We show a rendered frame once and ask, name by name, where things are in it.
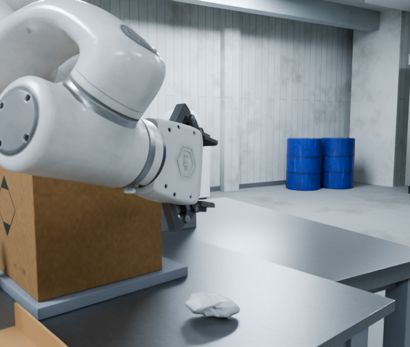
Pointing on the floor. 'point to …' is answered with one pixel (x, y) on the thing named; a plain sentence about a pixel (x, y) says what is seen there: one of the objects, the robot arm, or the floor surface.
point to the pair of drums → (320, 163)
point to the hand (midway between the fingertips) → (204, 173)
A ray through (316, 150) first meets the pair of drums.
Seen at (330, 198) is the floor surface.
